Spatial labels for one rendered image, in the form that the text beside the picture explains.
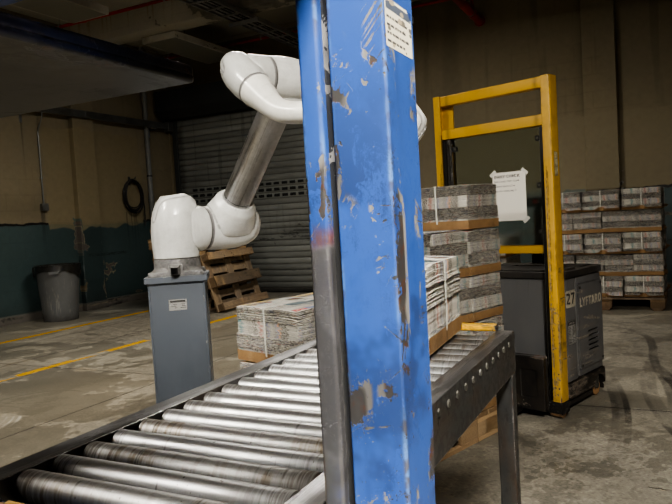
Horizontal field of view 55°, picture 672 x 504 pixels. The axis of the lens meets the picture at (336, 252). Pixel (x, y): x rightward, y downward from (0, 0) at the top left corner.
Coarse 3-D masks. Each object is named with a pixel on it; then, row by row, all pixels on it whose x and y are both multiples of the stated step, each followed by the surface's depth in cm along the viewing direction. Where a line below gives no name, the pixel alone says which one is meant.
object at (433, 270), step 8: (432, 264) 165; (440, 264) 173; (432, 272) 165; (440, 272) 173; (432, 280) 165; (440, 280) 172; (432, 288) 166; (440, 288) 173; (432, 296) 165; (440, 296) 173; (432, 304) 165; (432, 312) 166; (440, 312) 174; (432, 320) 165; (440, 320) 174; (432, 328) 166; (440, 328) 173
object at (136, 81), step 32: (0, 32) 44; (32, 32) 46; (64, 32) 49; (0, 64) 51; (32, 64) 52; (64, 64) 52; (96, 64) 53; (128, 64) 54; (160, 64) 58; (0, 96) 63; (32, 96) 64; (64, 96) 65; (96, 96) 66
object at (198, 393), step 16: (288, 352) 179; (304, 352) 180; (256, 368) 161; (208, 384) 148; (224, 384) 147; (176, 400) 136; (128, 416) 126; (144, 416) 126; (160, 416) 128; (96, 432) 117; (112, 432) 117; (48, 448) 110; (64, 448) 110; (80, 448) 111; (16, 464) 103; (32, 464) 103; (48, 464) 105; (0, 480) 97; (0, 496) 97
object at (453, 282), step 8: (424, 256) 193; (432, 256) 192; (440, 256) 190; (448, 256) 189; (456, 256) 191; (448, 264) 181; (456, 264) 191; (448, 272) 181; (456, 272) 190; (448, 280) 182; (456, 280) 190; (448, 288) 181; (456, 288) 190; (448, 296) 181; (456, 296) 193; (448, 304) 182; (456, 304) 191; (448, 312) 182; (456, 312) 191; (448, 320) 181
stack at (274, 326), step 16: (464, 288) 318; (256, 304) 264; (272, 304) 261; (288, 304) 259; (304, 304) 256; (464, 304) 318; (240, 320) 264; (256, 320) 256; (272, 320) 249; (288, 320) 242; (304, 320) 242; (240, 336) 264; (256, 336) 256; (272, 336) 250; (288, 336) 243; (304, 336) 242; (272, 352) 250; (464, 432) 316; (464, 448) 316
